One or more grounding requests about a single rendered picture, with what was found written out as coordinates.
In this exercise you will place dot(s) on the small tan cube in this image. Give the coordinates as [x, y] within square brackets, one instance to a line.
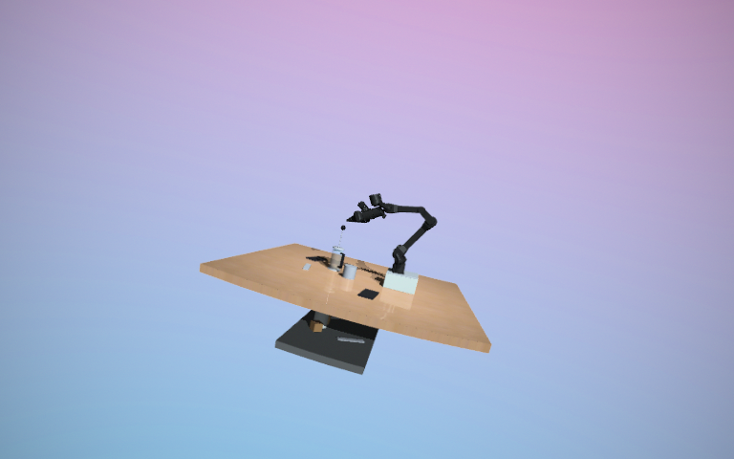
[316, 325]

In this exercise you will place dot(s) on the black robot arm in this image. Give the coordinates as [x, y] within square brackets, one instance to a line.
[401, 250]

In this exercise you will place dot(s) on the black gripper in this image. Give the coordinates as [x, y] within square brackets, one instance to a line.
[361, 217]

